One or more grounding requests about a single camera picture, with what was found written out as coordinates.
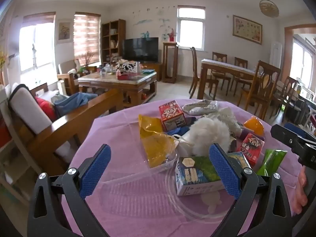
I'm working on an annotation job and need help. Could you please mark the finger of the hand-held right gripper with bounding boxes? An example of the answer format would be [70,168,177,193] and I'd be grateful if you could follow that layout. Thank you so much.
[270,124,300,151]
[283,122,308,138]

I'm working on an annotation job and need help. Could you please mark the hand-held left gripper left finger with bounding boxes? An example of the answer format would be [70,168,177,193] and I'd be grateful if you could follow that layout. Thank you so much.
[27,144,111,237]

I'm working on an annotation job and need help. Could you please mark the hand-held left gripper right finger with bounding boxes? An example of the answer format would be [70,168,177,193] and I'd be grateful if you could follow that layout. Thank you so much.
[209,143,297,237]

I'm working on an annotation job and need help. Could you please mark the blue green milk carton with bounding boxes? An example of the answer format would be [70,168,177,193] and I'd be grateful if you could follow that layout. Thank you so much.
[175,152,252,196]

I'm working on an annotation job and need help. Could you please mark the purple white bottle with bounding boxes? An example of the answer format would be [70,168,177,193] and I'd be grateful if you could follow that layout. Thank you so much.
[232,125,251,144]

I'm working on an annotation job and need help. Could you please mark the person's right hand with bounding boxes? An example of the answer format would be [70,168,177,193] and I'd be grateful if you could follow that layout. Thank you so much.
[291,165,309,215]

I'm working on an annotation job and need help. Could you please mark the green packet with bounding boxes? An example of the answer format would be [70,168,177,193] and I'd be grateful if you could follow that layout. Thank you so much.
[256,149,287,177]

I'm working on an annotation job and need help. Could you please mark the red printed carton box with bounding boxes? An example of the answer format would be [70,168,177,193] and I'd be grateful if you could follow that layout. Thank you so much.
[159,100,186,132]
[236,133,265,168]

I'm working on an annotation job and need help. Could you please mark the clear plastic tray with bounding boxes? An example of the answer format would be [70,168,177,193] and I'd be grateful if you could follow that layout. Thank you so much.
[100,153,179,190]

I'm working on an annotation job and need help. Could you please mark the white fluffy wad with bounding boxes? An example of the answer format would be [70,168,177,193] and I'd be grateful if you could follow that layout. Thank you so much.
[189,117,231,156]

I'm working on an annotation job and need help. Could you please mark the wooden dining chair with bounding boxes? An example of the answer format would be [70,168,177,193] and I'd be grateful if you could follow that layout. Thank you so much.
[237,60,282,120]
[189,47,219,99]
[231,57,255,97]
[212,52,232,90]
[270,76,300,122]

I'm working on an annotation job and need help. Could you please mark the clear round plastic lid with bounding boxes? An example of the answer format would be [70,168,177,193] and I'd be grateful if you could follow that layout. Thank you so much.
[165,166,239,221]

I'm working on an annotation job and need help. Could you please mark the purple tablecloth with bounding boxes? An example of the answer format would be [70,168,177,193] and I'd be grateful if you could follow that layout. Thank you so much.
[62,99,311,237]

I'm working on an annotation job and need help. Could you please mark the wooden sofa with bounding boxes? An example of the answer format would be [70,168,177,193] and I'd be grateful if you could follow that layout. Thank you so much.
[7,83,124,178]

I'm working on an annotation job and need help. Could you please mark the blue wrapper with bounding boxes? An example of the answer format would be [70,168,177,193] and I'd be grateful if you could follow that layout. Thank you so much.
[166,117,195,137]

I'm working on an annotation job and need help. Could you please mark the yellow plastic bag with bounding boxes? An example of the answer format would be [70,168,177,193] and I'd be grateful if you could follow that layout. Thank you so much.
[138,114,179,169]

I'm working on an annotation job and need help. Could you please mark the white crumpled wrapper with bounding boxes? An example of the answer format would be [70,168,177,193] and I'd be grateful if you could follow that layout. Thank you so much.
[182,99,220,116]

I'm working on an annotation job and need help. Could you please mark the blue clothes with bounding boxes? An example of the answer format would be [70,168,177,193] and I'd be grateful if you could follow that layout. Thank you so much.
[52,92,99,116]

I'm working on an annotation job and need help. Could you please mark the red cushion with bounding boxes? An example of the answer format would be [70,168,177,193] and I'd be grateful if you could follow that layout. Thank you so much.
[35,97,57,122]

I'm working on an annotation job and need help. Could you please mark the wooden dining table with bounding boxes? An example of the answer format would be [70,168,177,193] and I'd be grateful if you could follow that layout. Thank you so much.
[197,59,262,100]

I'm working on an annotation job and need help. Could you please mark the white sofa cushion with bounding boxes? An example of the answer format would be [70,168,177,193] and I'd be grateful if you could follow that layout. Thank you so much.
[8,85,53,135]

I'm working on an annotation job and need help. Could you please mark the wooden coffee table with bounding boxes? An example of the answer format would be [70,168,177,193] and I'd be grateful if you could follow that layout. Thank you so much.
[78,70,158,109]

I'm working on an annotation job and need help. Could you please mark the wooden armchair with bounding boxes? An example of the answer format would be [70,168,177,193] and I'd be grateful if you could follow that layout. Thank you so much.
[57,59,98,95]

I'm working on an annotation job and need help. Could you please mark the white carved tissue box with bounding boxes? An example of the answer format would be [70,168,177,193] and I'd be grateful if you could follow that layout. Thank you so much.
[116,60,142,76]

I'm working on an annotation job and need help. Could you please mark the bare branch bouquet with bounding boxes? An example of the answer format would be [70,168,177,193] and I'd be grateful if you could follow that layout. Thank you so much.
[80,51,95,67]

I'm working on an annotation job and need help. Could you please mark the pendant ceiling lamp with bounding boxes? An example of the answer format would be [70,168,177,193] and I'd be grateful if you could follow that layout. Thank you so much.
[259,0,280,18]

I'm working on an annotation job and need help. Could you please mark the black television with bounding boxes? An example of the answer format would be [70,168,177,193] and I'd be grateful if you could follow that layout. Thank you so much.
[123,38,159,63]

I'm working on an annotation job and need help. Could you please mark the wooden bookshelf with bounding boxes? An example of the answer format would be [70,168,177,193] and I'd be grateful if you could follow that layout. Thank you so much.
[101,19,126,65]

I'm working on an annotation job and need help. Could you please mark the long pink window blind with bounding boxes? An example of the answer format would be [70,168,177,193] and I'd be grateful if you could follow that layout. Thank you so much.
[73,12,102,65]

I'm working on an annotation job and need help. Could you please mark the white framed window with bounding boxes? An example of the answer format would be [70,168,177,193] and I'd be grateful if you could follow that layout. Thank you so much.
[177,5,206,51]

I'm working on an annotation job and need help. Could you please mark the wooden plant stand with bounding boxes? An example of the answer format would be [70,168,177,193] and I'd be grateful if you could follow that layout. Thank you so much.
[162,42,179,84]

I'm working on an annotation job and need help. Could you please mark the small framed flower picture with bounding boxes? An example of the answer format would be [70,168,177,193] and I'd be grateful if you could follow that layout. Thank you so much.
[57,20,72,43]

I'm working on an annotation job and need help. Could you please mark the short pink window blind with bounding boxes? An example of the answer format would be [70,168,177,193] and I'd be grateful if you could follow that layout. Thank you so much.
[23,11,57,25]

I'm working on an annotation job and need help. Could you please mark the large framed wall picture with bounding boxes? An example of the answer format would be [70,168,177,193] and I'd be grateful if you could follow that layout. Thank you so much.
[232,15,263,45]

